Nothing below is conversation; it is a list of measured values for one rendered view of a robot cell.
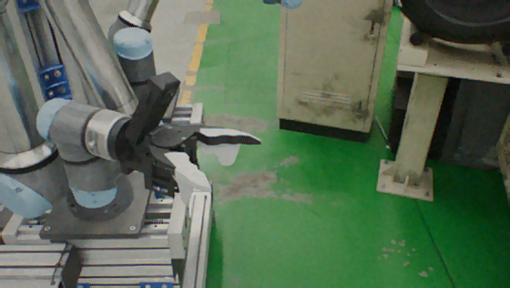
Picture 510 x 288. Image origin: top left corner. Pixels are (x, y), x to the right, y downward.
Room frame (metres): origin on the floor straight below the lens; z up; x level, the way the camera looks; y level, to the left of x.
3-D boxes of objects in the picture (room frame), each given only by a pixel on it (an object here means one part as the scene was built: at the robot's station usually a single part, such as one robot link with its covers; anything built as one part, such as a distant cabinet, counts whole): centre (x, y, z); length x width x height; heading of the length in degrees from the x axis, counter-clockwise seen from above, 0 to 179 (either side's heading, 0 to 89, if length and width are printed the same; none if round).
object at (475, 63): (1.49, -0.72, 0.80); 0.37 x 0.36 x 0.02; 72
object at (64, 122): (0.59, 0.29, 1.04); 0.11 x 0.08 x 0.09; 65
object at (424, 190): (1.74, -0.78, 0.02); 0.27 x 0.27 x 0.04; 72
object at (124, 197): (0.78, 0.37, 0.77); 0.15 x 0.15 x 0.10
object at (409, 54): (1.53, -0.59, 0.83); 0.36 x 0.09 x 0.06; 162
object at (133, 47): (1.28, 0.38, 0.88); 0.13 x 0.12 x 0.14; 24
